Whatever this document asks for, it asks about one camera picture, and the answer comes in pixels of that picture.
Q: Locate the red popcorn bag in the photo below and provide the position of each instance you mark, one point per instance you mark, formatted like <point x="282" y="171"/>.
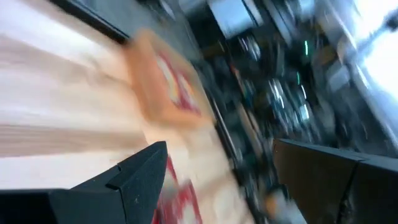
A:
<point x="178" y="87"/>
<point x="177" y="202"/>

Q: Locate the tan basket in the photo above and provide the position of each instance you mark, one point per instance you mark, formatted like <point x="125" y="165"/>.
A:
<point x="146" y="87"/>

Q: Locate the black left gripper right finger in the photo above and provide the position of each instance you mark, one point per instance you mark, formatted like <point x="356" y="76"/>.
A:
<point x="326" y="186"/>

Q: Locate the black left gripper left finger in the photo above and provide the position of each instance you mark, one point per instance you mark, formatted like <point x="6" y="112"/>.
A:
<point x="93" y="202"/>

